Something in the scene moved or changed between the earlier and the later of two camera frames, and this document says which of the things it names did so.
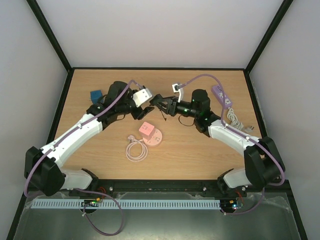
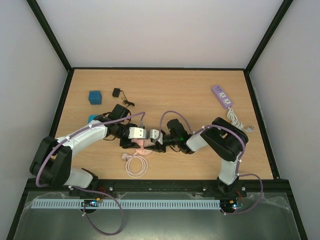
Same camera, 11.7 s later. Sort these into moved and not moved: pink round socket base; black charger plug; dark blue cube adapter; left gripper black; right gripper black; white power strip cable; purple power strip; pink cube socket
Moved: left gripper black; pink round socket base; black charger plug; pink cube socket; right gripper black
Not moved: purple power strip; white power strip cable; dark blue cube adapter
